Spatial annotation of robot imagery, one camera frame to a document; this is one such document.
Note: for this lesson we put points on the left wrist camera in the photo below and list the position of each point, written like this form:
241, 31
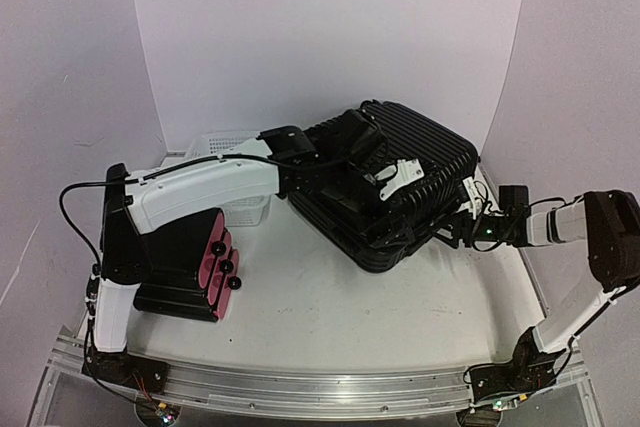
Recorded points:
360, 135

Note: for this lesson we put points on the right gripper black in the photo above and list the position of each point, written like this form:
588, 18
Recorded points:
461, 227

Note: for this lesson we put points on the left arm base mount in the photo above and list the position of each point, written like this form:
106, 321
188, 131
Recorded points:
126, 370

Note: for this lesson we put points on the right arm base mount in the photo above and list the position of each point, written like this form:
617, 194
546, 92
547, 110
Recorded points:
530, 370

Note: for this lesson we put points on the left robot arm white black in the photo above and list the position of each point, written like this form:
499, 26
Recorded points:
138, 203

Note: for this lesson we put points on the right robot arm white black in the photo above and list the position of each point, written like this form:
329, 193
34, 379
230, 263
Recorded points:
606, 223

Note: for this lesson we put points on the black pink small suitcase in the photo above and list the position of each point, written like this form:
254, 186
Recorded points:
195, 268

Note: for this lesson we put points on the aluminium front rail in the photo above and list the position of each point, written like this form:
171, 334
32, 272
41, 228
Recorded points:
293, 395

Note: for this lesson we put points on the black ribbed hard suitcase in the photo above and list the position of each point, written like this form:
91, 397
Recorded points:
377, 234

